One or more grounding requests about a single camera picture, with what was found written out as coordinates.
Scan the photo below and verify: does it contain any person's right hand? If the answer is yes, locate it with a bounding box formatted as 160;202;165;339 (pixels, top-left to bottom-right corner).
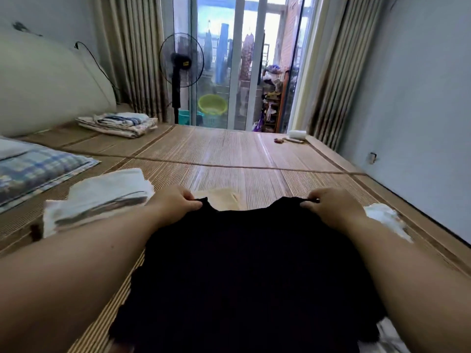
300;187;369;234

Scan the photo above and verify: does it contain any cream padded headboard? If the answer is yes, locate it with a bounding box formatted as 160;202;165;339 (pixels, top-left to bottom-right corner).
0;29;119;138

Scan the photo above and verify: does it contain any pale grey garment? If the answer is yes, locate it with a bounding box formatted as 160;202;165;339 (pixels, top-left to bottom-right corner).
42;168;156;239

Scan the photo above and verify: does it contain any yellow green basin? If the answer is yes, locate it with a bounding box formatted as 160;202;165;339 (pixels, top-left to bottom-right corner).
197;94;230;118

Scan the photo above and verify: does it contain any black standing fan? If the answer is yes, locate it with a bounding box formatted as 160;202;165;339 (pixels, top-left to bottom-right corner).
159;32;206;124

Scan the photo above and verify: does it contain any sliding glass balcony door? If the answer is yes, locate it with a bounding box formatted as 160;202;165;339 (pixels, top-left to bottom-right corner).
173;0;314;134

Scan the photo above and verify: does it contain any person's left forearm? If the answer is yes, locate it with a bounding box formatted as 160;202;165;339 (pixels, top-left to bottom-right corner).
0;205;166;353

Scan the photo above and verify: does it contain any small floral white garment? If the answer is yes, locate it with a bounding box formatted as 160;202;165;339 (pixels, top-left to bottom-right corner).
364;202;414;244

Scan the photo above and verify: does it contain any bamboo bed mat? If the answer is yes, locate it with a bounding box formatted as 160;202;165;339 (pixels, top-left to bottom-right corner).
0;123;471;353

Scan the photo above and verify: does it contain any person's left hand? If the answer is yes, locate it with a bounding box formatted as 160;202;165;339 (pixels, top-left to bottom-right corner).
146;185;204;229

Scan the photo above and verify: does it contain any blue plaid pillow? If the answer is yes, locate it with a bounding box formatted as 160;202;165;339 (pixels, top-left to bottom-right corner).
0;147;101;215

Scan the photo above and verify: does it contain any black red garment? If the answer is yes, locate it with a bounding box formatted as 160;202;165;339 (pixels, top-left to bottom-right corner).
109;196;388;353

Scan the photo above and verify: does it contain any cluttered balcony shelf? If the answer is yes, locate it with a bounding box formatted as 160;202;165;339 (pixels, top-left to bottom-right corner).
256;64;288;134

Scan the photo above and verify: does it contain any person's right forearm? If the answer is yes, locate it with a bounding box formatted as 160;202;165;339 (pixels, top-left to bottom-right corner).
346;215;471;353

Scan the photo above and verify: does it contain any black cable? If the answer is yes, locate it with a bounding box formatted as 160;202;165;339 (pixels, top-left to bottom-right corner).
74;42;120;94

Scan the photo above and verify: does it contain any beige patterned curtain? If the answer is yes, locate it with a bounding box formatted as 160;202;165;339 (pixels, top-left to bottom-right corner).
305;0;388;152
96;0;175;123

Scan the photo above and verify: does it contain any folded striped blanket stack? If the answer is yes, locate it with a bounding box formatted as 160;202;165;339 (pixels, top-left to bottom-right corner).
77;111;159;140

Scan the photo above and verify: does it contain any tan beige garment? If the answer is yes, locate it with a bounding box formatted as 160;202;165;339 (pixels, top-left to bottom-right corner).
192;188;245;212

